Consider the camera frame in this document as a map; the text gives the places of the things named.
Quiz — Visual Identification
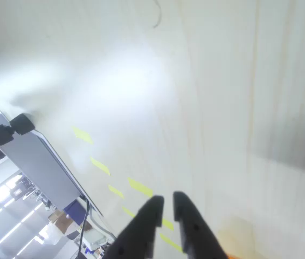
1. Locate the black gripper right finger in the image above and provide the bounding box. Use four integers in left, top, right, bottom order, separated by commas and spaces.
172, 190, 228, 259

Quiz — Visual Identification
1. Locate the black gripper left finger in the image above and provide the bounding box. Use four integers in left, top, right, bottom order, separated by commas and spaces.
102, 195, 165, 259

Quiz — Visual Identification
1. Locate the white plastic box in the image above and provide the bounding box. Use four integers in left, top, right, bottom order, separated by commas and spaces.
84, 228, 108, 250

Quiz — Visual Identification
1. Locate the brown cardboard box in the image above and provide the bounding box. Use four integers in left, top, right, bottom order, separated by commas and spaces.
47, 209, 74, 235

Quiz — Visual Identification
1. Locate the short yellow tape strip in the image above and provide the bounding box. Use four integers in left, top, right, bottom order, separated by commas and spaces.
162, 217, 175, 231
127, 177, 154, 197
160, 233, 183, 254
108, 184, 126, 200
122, 206, 136, 218
89, 156, 112, 176
71, 126, 94, 145

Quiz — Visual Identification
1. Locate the dark blue panel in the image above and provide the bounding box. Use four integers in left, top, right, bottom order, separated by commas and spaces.
63, 196, 88, 225

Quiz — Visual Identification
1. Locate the grey table edge panel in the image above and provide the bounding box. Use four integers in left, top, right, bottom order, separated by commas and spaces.
0, 114, 99, 214

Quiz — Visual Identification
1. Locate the black clamp block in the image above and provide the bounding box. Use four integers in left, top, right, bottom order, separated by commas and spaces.
9, 113, 37, 136

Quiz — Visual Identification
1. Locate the black hanging cable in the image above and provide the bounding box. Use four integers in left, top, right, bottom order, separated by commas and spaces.
77, 198, 92, 257

